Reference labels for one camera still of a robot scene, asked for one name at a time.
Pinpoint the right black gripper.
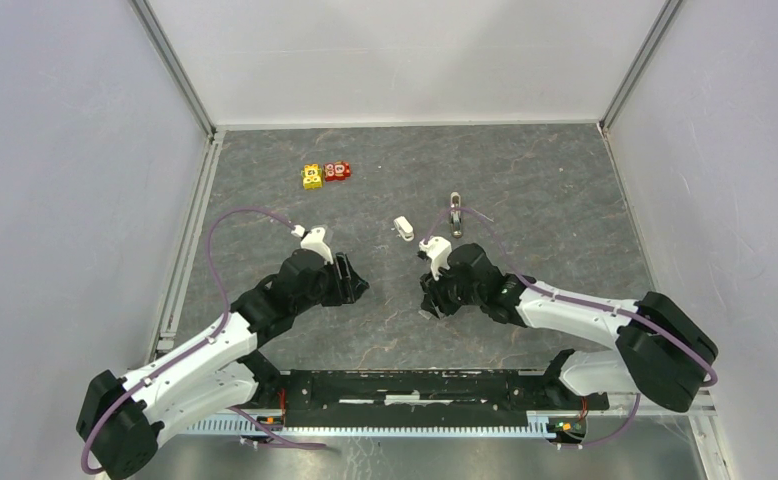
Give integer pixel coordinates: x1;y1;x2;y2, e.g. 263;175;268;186
419;258;484;320

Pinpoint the brown white stapler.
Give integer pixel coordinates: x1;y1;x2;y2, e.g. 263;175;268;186
449;192;463;239

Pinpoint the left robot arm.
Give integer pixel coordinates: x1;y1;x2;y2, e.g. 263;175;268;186
76;249;370;479

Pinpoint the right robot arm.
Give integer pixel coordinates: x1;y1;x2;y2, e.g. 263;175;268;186
419;237;718;413

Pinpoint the red toy block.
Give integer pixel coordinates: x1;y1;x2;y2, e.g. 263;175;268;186
323;161;351;182

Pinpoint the yellow toy block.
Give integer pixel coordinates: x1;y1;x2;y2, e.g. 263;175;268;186
302;164;324;190

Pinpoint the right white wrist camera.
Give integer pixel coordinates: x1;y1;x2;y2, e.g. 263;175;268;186
419;236;452;281

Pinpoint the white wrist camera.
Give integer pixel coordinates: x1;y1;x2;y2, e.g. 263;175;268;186
290;225;335;268
419;236;452;281

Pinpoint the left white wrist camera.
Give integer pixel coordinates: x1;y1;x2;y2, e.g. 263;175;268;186
290;225;335;268

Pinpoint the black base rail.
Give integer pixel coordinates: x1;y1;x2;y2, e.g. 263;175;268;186
242;369;610;428

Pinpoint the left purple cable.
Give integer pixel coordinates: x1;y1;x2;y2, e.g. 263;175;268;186
80;207;301;477

